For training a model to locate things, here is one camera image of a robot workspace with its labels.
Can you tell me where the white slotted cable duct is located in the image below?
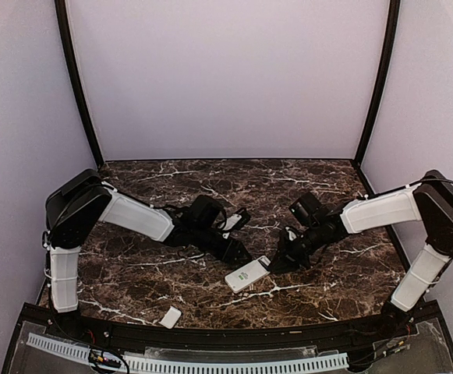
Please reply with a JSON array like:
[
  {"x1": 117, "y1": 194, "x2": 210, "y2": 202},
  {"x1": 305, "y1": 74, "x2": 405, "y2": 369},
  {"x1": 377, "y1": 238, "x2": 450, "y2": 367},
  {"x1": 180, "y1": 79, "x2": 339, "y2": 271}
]
[{"x1": 27, "y1": 333, "x2": 349, "y2": 373}]

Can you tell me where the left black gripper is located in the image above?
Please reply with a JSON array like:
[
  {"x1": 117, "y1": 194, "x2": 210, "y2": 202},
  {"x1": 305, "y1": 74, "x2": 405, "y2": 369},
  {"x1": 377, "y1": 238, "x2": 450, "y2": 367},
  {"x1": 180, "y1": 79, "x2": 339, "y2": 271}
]
[{"x1": 192, "y1": 224, "x2": 253, "y2": 266}]

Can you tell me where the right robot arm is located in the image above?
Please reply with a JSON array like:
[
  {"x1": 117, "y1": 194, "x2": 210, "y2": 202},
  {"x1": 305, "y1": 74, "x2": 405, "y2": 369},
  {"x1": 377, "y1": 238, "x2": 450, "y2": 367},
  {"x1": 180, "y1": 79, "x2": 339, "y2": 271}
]
[{"x1": 268, "y1": 170, "x2": 453, "y2": 338}]

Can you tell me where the left black frame post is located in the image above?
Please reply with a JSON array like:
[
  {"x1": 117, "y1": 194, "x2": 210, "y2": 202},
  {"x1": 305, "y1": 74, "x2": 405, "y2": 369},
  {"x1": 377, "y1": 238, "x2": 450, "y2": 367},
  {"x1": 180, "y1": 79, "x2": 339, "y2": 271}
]
[{"x1": 54, "y1": 0, "x2": 104, "y2": 168}]

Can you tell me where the right black frame post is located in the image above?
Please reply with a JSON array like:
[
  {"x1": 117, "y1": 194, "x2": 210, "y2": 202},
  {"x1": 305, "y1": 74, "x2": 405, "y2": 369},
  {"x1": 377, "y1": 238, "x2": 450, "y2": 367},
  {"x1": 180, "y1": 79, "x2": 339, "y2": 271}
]
[{"x1": 353, "y1": 0, "x2": 401, "y2": 168}]

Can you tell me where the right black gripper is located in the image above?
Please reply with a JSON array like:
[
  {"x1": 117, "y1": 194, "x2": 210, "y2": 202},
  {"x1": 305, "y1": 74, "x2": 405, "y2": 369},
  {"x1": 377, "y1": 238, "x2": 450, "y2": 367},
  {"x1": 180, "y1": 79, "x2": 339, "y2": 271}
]
[{"x1": 267, "y1": 223, "x2": 325, "y2": 273}]

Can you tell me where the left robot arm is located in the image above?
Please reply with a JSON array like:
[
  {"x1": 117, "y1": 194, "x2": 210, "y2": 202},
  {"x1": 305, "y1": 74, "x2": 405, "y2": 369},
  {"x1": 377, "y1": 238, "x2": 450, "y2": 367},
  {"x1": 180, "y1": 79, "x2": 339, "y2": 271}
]
[{"x1": 42, "y1": 169, "x2": 252, "y2": 340}]

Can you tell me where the white battery cover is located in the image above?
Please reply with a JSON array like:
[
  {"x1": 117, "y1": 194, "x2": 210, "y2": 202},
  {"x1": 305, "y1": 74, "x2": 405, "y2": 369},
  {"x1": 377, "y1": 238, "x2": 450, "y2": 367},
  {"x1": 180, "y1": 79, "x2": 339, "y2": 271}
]
[{"x1": 159, "y1": 306, "x2": 182, "y2": 329}]

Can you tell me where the black front rail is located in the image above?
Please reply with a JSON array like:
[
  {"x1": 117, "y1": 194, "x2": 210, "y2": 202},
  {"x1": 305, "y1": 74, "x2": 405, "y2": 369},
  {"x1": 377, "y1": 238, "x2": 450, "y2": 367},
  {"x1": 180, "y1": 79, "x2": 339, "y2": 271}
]
[{"x1": 69, "y1": 311, "x2": 387, "y2": 351}]

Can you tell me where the white remote control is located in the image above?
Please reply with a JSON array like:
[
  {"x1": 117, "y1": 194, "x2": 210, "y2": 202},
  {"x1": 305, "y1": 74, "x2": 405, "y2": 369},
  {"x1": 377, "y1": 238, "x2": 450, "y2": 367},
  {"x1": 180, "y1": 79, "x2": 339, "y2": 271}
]
[{"x1": 225, "y1": 256, "x2": 271, "y2": 294}]

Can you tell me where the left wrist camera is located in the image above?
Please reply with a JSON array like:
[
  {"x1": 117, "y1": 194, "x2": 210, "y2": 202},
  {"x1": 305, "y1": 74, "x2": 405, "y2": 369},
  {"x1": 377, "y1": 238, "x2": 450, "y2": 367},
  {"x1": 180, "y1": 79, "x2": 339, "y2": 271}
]
[{"x1": 221, "y1": 208, "x2": 251, "y2": 234}]

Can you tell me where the black frame post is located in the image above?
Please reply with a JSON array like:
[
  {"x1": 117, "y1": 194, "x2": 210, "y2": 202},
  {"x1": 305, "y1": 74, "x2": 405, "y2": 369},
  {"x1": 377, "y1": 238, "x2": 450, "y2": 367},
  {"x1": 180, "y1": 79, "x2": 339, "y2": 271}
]
[
  {"x1": 54, "y1": 0, "x2": 104, "y2": 168},
  {"x1": 353, "y1": 0, "x2": 401, "y2": 168}
]

